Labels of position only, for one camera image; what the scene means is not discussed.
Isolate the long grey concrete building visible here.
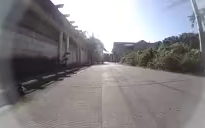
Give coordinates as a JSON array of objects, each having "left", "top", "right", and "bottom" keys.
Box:
[{"left": 0, "top": 0, "right": 95, "bottom": 84}]

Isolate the row of green bushes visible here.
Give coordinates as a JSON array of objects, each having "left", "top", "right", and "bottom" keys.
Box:
[{"left": 119, "top": 32, "right": 205, "bottom": 76}]

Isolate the distant grey building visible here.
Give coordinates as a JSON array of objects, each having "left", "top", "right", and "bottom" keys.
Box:
[{"left": 111, "top": 39, "right": 162, "bottom": 63}]

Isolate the tree beside building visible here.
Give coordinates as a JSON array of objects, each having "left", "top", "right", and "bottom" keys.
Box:
[{"left": 86, "top": 33, "right": 108, "bottom": 65}]

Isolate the pale utility pole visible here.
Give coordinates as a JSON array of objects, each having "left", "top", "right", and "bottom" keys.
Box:
[{"left": 190, "top": 0, "right": 205, "bottom": 54}]

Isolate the grey concrete road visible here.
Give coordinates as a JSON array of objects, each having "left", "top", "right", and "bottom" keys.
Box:
[{"left": 0, "top": 62, "right": 205, "bottom": 128}]

